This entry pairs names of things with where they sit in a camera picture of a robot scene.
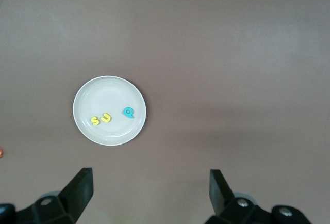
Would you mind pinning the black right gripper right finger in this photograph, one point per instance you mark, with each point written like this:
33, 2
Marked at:
221, 198

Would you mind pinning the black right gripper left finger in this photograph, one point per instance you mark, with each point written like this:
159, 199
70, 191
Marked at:
77, 195

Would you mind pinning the yellow foam letter s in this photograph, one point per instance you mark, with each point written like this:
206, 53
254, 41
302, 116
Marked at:
95, 121

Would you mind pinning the yellow foam letter u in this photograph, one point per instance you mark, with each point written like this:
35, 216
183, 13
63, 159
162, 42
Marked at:
105, 120

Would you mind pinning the teal foam letter p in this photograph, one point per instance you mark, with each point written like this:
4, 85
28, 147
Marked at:
131, 115

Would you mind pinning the orange foam letter t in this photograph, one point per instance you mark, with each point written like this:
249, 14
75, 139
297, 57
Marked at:
1, 153

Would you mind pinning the beige round plate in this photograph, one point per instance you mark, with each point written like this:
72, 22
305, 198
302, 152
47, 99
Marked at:
108, 92

